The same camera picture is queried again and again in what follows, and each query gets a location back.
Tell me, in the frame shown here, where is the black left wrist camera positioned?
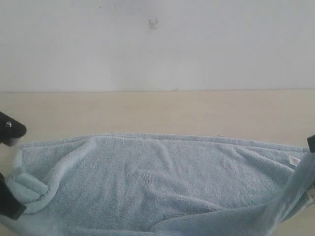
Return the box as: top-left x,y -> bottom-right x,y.
0,112 -> 27,147

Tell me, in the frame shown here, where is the light blue terry towel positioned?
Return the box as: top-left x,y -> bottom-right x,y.
0,134 -> 315,236

